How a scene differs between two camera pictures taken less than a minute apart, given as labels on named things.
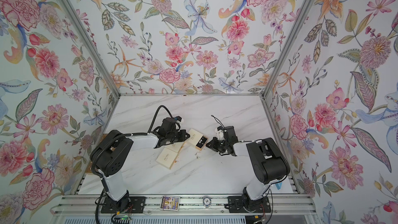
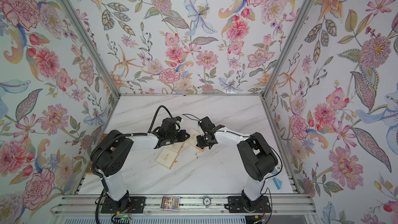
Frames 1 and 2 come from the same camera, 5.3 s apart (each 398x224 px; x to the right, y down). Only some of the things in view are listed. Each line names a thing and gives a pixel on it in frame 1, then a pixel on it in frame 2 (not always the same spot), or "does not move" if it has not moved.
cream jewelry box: (197, 139) does not move
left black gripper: (182, 134) does not move
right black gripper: (214, 141) → (201, 144)
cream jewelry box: (175, 147) does not move
